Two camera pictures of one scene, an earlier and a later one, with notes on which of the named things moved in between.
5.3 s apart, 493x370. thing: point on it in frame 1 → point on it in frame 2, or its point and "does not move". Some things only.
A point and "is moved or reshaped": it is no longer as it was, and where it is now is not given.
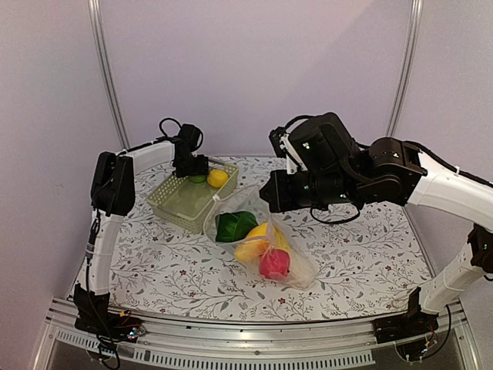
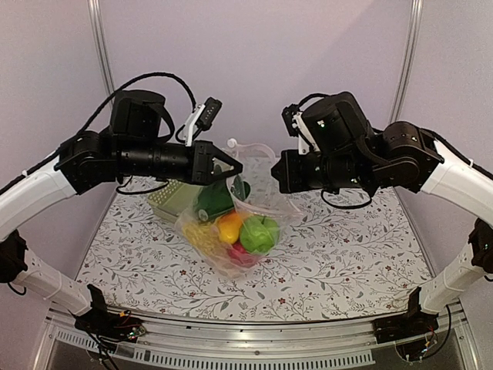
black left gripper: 202,168 → 202,166
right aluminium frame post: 407,65 does not move
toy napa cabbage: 301,274 → 203,238
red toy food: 274,264 → 240,256
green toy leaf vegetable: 233,227 → 216,198
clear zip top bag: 239,221 → 233,226
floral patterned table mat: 369,267 does not move
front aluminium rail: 243,345 does not move
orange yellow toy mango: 256,242 → 229,225
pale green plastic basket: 189,203 does not move
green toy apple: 198,179 is moved or reshaped
